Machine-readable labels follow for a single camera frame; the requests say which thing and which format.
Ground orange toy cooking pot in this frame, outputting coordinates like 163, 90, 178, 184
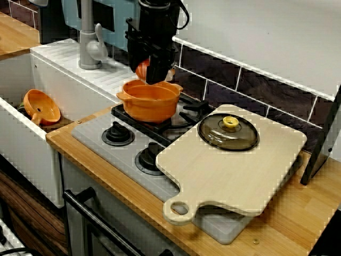
116, 79, 184, 124

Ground brown wood grain cabinet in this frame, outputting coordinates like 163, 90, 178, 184
0, 170, 67, 256

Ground grey toy faucet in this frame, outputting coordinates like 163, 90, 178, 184
78, 0, 109, 71

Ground orange toy strainer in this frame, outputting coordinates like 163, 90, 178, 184
22, 89, 62, 126

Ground teal box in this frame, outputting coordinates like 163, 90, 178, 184
61, 0, 142, 54

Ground brown glass lid yellow knob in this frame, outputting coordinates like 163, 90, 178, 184
197, 111, 261, 153

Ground salmon nigiri sushi toy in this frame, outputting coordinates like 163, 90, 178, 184
135, 58, 176, 82

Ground black stove knob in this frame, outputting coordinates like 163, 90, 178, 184
134, 141, 167, 176
101, 121, 136, 147

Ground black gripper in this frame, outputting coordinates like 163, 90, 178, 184
125, 0, 180, 85

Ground black burner grate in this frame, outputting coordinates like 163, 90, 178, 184
111, 94, 215, 147

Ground pale wooden cutting board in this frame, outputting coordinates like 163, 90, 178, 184
155, 103, 308, 227

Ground grey toy stove top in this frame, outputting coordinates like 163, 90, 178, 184
71, 105, 303, 245

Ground dark slanted panel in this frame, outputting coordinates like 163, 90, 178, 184
300, 85, 341, 186

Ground black oven door handle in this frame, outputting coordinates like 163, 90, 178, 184
62, 186, 174, 256

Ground white toy sink basin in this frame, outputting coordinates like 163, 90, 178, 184
0, 38, 128, 209

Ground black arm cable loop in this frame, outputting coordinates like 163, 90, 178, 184
175, 0, 190, 30

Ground wooden side table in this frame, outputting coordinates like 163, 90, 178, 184
0, 12, 43, 58

